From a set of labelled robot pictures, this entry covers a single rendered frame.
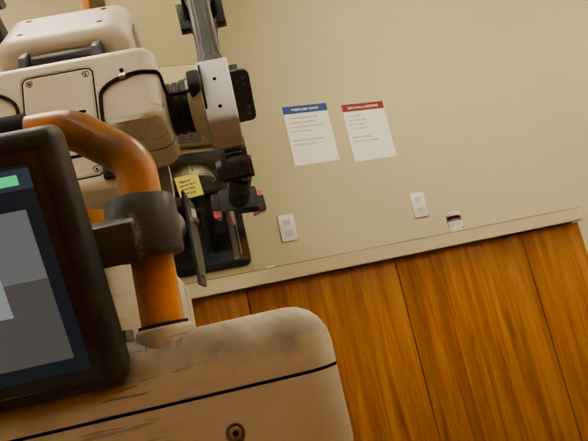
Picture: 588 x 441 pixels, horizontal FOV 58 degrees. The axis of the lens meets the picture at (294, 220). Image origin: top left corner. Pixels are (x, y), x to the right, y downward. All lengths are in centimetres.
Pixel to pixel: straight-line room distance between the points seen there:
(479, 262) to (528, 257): 18
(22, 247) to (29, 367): 8
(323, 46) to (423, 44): 52
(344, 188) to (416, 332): 95
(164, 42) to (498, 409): 158
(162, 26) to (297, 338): 171
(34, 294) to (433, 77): 254
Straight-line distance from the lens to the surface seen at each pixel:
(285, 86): 247
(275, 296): 147
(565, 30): 340
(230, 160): 127
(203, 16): 120
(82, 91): 84
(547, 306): 186
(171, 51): 197
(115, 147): 43
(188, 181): 177
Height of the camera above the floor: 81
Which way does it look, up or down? 10 degrees up
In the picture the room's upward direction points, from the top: 13 degrees counter-clockwise
